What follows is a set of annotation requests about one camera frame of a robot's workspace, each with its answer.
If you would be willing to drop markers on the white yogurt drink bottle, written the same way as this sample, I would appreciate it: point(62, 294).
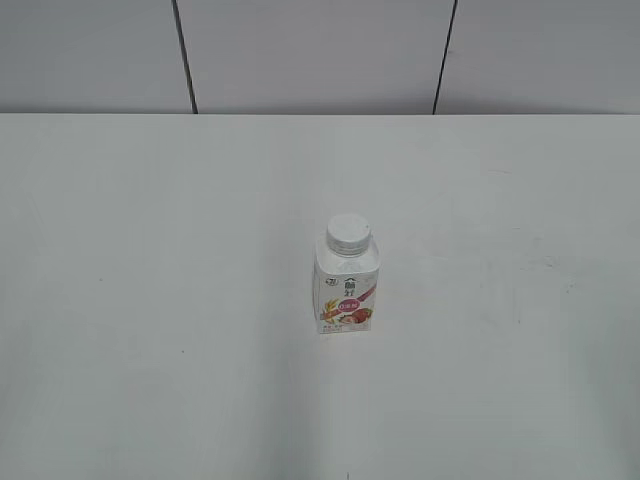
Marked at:
point(344, 288)

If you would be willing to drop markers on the white screw bottle cap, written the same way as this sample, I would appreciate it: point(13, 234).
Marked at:
point(348, 234)

